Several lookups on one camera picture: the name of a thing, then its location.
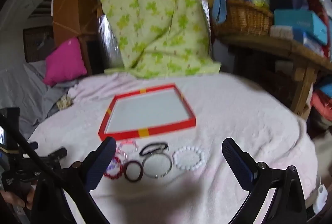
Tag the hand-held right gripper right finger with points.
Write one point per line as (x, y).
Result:
(237, 161)

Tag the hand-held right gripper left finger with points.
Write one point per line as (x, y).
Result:
(100, 163)

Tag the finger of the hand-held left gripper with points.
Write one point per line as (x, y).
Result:
(32, 145)
(57, 154)

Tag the dark maroon bangle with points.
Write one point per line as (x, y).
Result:
(124, 172)

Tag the silver bangle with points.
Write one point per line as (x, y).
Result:
(170, 167)

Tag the red shallow box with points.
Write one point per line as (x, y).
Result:
(147, 109)

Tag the person's left hand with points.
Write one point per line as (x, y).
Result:
(15, 199)

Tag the small patterned cloth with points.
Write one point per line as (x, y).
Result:
(64, 102)

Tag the pale pink blanket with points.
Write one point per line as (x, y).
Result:
(233, 109)

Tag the grey bed sheet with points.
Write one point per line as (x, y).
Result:
(20, 89)

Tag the magenta pillow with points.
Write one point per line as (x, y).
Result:
(64, 63)

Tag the white plastic object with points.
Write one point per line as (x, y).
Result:
(320, 198)

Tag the red cloth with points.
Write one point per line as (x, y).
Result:
(321, 103)

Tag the wooden shelf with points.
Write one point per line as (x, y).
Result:
(272, 45)

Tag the silver foil mat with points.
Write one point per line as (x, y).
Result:
(106, 39)

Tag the white and blue box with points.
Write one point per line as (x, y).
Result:
(284, 32)

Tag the wicker basket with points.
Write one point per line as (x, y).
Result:
(243, 19)

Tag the orange wooden board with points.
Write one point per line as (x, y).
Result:
(70, 6)

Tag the teal cardboard box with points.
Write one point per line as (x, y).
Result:
(298, 21)

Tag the green floral quilt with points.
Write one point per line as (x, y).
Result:
(155, 19)

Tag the blue cloth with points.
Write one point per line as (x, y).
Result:
(220, 3)

